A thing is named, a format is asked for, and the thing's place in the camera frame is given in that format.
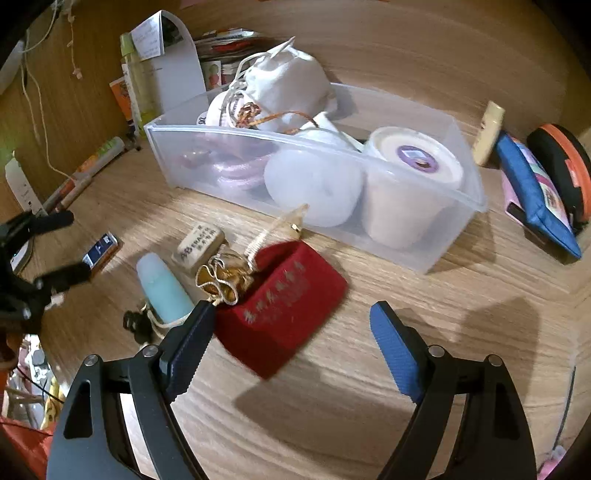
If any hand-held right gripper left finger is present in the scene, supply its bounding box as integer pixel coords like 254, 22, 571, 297
46, 300, 218, 480

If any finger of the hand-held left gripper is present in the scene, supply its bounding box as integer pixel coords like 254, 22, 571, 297
0, 210, 75, 252
18, 262, 92, 305

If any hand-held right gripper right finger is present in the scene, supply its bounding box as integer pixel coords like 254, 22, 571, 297
369, 300, 539, 480

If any dark charm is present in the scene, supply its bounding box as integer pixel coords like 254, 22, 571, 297
122, 305, 160, 344

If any red velvet box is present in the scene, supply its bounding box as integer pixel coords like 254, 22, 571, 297
213, 240, 349, 380

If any clear plastic storage box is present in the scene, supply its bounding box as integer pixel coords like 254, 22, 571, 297
143, 82, 489, 275

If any pink rope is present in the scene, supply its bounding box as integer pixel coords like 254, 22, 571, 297
178, 134, 278, 195

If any lavender round case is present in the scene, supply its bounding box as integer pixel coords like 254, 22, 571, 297
264, 129, 365, 228

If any white bag with orange cord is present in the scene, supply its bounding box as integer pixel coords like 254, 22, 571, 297
196, 90, 365, 153

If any white drawstring bag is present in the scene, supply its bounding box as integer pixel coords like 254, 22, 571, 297
231, 37, 333, 134

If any wooden desktop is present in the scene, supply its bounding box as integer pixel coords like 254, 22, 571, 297
0, 0, 591, 480

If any orange marker pen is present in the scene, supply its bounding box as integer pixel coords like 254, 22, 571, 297
42, 182, 81, 212

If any small blue box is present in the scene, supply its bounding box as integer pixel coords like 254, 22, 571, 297
81, 232, 122, 273

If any white stick pen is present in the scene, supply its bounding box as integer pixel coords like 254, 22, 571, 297
60, 173, 100, 206

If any light blue tube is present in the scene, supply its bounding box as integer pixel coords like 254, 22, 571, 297
136, 252, 195, 324

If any white tube with orange label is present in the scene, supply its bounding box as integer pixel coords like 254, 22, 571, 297
74, 136, 126, 178

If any beige eraser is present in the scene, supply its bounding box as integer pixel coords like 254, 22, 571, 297
172, 224, 226, 278

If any red bag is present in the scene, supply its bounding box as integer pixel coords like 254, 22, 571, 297
0, 415, 56, 480

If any white folded paper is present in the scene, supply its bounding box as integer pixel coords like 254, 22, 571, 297
129, 10, 208, 112

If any blue zip pouch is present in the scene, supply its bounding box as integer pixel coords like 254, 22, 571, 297
495, 131, 583, 264

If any printed paper note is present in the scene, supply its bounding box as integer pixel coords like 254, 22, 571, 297
130, 21, 163, 60

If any cream small tube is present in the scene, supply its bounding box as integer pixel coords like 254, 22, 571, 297
472, 100, 506, 167

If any black and orange round case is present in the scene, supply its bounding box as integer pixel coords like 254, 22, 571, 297
526, 122, 591, 232

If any gold drawstring pouch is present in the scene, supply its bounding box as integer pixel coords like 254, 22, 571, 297
195, 203, 310, 306

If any beige string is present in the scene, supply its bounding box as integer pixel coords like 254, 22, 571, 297
18, 0, 81, 185

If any black cable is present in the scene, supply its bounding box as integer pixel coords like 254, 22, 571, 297
551, 364, 578, 462

